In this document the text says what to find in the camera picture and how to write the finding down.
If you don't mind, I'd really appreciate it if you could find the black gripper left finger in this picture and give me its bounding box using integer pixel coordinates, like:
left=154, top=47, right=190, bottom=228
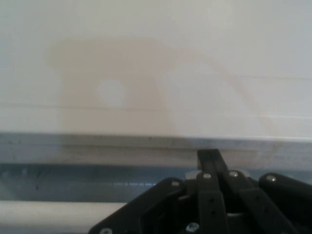
left=88, top=148, right=229, bottom=234

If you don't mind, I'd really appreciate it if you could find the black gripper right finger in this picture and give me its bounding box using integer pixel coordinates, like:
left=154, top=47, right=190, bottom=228
left=210, top=148, right=312, bottom=234

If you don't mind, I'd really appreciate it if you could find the aluminium rail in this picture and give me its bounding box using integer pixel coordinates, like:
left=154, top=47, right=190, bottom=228
left=0, top=131, right=312, bottom=203

